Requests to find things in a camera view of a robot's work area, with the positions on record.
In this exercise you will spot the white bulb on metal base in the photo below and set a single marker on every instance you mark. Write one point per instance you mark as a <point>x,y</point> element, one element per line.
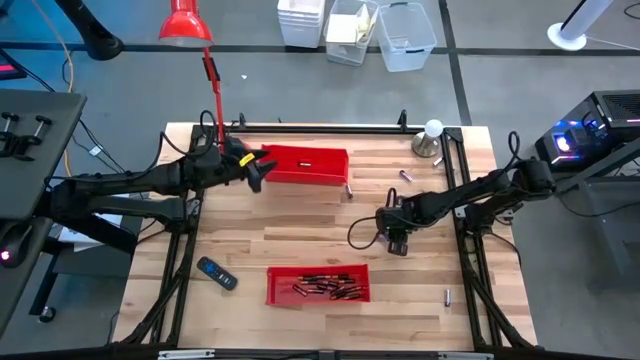
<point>425,145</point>

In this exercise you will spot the black caster wheel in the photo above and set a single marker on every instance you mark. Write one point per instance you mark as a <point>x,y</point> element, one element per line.
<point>47,314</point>

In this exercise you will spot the red plastic bin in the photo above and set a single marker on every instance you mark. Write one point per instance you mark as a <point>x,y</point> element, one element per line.
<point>320,172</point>
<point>280,295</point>

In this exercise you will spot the white stacked bins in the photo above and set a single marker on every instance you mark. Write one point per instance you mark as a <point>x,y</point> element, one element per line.
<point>300,25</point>

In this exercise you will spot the black aluminium table frame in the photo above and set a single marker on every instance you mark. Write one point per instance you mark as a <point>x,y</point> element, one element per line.
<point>320,129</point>

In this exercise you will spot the clear bin with papers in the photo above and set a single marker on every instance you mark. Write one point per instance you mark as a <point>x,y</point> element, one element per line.
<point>345,30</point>

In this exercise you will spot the grey metal stand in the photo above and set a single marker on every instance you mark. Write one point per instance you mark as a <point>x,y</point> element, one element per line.
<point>620,240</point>

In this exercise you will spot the black stand base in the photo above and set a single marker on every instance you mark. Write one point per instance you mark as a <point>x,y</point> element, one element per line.
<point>95,35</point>

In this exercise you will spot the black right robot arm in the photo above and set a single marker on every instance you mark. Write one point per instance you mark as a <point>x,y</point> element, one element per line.
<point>475,192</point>

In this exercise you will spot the dark grey desk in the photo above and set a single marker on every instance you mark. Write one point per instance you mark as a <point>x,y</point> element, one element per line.
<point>35,165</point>

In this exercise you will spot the white round stand base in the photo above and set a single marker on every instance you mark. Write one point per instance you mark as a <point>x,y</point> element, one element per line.
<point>565,36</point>

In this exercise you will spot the white printed paper sheet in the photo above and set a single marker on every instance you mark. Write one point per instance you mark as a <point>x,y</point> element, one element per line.
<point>107,220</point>

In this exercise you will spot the black computer with lights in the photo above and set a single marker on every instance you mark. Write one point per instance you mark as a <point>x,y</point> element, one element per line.
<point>615,107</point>

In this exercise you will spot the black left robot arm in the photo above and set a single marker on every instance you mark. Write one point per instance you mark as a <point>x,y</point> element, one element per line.
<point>125,185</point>

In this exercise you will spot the red desk lamp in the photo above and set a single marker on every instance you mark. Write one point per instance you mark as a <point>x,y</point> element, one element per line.
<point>185,27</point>

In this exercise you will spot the black computer mouse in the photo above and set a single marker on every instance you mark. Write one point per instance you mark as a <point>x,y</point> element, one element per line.
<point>17,242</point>

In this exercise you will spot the clear empty plastic bin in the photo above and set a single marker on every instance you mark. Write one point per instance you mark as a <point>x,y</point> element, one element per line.
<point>407,40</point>

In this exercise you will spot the black clamp fixture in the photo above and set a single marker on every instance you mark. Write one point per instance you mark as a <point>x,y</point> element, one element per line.
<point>17,145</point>

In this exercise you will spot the black remote control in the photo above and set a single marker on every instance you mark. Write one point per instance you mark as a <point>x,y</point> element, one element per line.
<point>216,272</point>

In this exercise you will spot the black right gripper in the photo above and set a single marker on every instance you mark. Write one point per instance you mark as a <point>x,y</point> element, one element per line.
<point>397,217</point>

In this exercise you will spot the dark screen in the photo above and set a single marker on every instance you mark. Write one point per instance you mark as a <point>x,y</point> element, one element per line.
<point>10,67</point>

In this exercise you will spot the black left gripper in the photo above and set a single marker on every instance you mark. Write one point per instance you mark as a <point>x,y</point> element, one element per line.
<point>225,160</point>

